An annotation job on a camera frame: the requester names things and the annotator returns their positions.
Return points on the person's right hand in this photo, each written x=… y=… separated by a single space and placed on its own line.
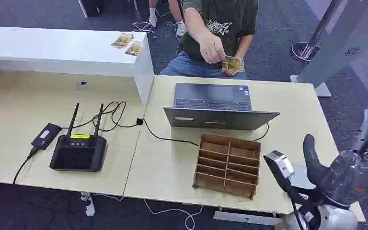
x=212 y=49

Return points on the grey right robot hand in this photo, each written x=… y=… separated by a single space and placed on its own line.
x=346 y=177

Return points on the person's left hand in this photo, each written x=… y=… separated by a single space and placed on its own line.
x=231 y=73

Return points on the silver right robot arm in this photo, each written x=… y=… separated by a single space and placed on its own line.
x=339 y=220

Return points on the grey card reader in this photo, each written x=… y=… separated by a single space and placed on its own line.
x=300 y=179

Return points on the grey laptop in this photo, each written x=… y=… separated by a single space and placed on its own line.
x=215 y=119

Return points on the wooden card box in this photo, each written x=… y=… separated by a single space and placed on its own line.
x=227 y=165

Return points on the grey standing panel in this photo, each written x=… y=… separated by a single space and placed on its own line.
x=346 y=47

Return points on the grey desk grommet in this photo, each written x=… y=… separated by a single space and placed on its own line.
x=82 y=85

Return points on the white desk shelf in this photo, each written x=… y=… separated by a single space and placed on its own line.
x=60 y=47

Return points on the black controller with antennas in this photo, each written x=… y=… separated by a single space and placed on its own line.
x=77 y=157

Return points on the black power bank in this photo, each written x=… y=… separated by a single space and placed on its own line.
x=46 y=136

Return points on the white power strip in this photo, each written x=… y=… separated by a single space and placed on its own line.
x=88 y=204

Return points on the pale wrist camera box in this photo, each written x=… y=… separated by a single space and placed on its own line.
x=282 y=163

